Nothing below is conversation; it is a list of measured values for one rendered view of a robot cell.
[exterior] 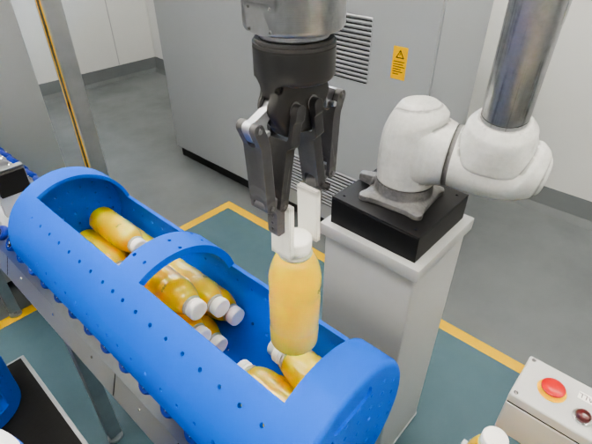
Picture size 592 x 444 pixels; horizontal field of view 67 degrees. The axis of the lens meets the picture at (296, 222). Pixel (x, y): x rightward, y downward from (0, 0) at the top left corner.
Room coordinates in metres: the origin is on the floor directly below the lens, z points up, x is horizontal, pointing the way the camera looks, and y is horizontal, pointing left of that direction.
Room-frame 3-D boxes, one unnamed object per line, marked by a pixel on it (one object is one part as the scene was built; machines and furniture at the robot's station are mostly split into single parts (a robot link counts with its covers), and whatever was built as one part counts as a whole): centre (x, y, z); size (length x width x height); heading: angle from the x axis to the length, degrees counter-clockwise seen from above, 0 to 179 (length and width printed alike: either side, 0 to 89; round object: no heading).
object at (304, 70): (0.42, 0.00, 1.61); 0.08 x 0.07 x 0.09; 138
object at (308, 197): (0.43, -0.01, 1.45); 0.03 x 0.01 x 0.07; 48
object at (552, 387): (0.44, -0.41, 1.11); 0.04 x 0.04 x 0.01
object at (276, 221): (0.39, 0.03, 1.48); 0.03 x 0.01 x 0.05; 138
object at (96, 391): (0.97, 0.72, 0.31); 0.06 x 0.06 x 0.63; 48
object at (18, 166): (1.21, 0.89, 1.00); 0.10 x 0.04 x 0.15; 138
